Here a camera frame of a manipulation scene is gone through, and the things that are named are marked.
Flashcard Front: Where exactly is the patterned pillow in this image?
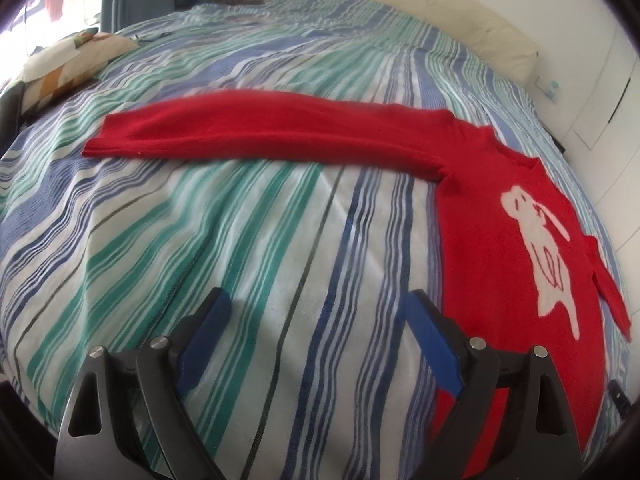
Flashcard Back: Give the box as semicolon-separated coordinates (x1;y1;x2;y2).
20;27;139;112

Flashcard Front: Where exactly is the red sweater with white animal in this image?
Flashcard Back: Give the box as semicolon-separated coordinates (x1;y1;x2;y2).
82;89;632;478

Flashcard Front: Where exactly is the dark object beside bed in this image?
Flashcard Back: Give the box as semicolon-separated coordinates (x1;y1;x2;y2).
0;80;24;157

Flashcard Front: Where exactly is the small black object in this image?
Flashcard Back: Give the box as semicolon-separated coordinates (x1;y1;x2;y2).
607;380;634;419

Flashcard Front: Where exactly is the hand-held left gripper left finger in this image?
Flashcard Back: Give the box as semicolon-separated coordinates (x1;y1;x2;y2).
54;287;233;480

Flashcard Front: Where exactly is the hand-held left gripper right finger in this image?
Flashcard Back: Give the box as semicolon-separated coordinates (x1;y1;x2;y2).
402;289;583;480

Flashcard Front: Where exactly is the cream padded headboard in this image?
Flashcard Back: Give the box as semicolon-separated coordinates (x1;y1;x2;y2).
305;0;542;86

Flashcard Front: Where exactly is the white wardrobe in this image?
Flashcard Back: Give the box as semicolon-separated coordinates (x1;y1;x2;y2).
520;0;640;321

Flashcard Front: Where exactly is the striped bed sheet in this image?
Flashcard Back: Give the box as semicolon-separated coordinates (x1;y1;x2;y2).
0;0;627;480

